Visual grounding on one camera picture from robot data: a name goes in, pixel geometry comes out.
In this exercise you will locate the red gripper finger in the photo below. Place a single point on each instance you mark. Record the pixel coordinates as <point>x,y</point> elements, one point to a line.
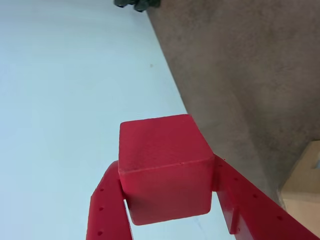
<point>105,210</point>
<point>255,215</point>

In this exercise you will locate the red cube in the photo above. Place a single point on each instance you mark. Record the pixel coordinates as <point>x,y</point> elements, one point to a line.
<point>165,170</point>

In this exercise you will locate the wooden shape sorter box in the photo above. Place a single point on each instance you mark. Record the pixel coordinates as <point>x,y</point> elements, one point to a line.
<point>305,180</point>

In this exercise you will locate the dark furniture base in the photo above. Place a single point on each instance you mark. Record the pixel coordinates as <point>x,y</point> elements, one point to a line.
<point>140,4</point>

